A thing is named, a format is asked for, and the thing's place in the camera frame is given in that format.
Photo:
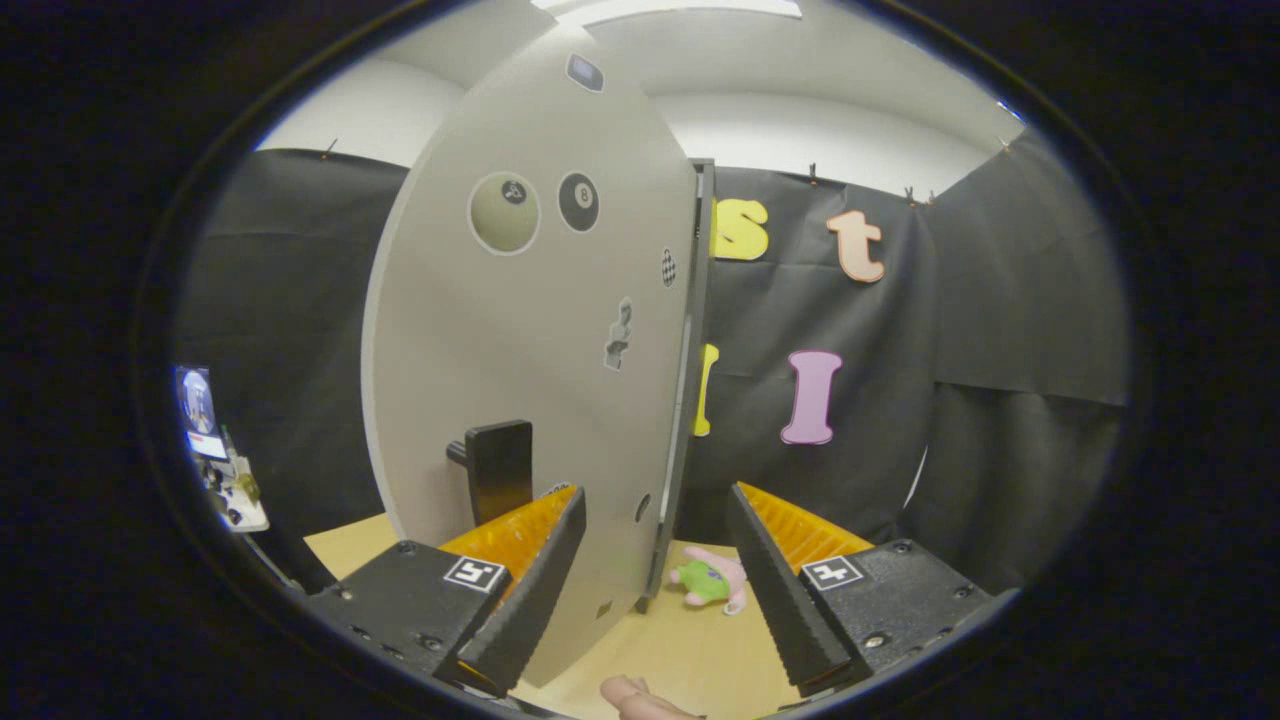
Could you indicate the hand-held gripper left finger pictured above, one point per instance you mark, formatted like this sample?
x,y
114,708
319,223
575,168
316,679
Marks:
x,y
530,600

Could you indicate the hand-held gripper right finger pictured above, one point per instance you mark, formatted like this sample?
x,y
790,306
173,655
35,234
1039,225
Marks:
x,y
780,600

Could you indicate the light grey shoe cabinet door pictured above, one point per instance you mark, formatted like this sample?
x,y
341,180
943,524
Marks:
x,y
500,340

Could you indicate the grey shoe cabinet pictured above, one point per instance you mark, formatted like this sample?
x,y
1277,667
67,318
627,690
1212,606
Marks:
x,y
703,250

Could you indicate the green pink plush toy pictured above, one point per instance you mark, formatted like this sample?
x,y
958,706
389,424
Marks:
x,y
710,583

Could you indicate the black backdrop cloth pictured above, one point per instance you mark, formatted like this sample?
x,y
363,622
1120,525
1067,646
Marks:
x,y
1000,300

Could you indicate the blue white board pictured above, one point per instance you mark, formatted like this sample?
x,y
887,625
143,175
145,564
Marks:
x,y
197,405

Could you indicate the small ceiling light panel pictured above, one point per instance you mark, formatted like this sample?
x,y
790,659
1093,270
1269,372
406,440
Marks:
x,y
1008,108

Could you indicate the large ceiling light panel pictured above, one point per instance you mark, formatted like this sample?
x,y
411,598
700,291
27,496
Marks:
x,y
680,8

